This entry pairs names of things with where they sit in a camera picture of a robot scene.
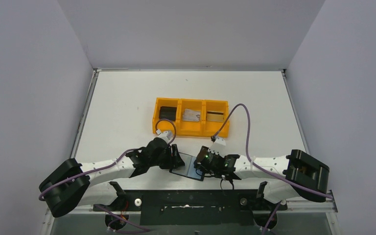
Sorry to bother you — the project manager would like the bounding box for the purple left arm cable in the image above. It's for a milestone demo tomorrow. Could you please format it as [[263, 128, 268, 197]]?
[[38, 118, 178, 202]]

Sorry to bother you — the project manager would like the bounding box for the black wallet in bin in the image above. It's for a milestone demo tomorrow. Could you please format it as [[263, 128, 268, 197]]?
[[159, 106, 177, 121]]

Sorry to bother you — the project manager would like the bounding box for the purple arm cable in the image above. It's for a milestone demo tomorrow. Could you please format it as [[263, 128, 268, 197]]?
[[210, 103, 334, 199], [38, 118, 178, 202]]

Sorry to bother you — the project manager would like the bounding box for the silver patterned card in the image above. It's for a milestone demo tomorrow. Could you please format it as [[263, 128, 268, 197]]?
[[182, 109, 201, 122]]

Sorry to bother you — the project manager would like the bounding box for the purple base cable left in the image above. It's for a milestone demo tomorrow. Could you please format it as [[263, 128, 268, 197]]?
[[92, 205, 151, 234]]

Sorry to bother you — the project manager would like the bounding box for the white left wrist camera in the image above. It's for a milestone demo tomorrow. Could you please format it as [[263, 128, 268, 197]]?
[[156, 129, 174, 144]]

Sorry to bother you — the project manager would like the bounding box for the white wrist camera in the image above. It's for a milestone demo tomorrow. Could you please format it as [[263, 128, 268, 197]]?
[[209, 136, 226, 155], [156, 129, 174, 144]]

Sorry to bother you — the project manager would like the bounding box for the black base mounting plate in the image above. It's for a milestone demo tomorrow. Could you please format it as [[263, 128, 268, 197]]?
[[119, 189, 273, 227]]

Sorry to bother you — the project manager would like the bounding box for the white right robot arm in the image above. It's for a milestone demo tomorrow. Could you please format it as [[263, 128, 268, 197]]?
[[194, 146, 332, 209]]

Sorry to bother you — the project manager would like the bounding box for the yellow three-compartment bin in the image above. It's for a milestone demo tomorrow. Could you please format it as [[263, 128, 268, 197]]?
[[152, 97, 230, 138]]

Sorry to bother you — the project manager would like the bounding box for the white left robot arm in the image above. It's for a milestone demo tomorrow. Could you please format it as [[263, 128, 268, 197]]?
[[39, 137, 185, 217]]

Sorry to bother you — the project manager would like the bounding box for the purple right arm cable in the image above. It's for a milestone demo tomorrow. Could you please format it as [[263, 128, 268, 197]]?
[[210, 103, 334, 199]]

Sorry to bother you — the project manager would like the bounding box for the aluminium left side rail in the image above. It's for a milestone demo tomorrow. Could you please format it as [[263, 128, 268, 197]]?
[[69, 68, 101, 159]]

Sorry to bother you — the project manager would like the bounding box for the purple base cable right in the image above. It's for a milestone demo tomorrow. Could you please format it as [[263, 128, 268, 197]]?
[[260, 202, 284, 235]]

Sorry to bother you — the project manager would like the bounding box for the black leather card holder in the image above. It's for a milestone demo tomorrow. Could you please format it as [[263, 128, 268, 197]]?
[[169, 153, 204, 181]]

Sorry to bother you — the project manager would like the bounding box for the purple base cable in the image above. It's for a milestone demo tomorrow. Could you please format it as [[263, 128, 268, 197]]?
[[260, 202, 284, 235], [92, 205, 151, 234]]

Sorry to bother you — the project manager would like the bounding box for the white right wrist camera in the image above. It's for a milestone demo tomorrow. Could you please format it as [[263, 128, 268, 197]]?
[[209, 136, 226, 155]]

